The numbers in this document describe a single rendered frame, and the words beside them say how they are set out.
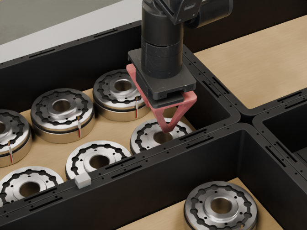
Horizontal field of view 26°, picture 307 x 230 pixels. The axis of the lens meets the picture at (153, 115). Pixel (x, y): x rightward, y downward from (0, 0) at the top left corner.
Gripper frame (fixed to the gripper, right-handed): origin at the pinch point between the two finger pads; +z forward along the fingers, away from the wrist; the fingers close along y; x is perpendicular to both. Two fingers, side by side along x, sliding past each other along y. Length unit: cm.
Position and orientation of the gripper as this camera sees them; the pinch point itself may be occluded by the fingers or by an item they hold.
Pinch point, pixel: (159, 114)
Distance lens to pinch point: 100.0
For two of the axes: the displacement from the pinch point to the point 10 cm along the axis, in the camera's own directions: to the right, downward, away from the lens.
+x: -9.2, 2.5, -3.0
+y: -3.9, -6.2, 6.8
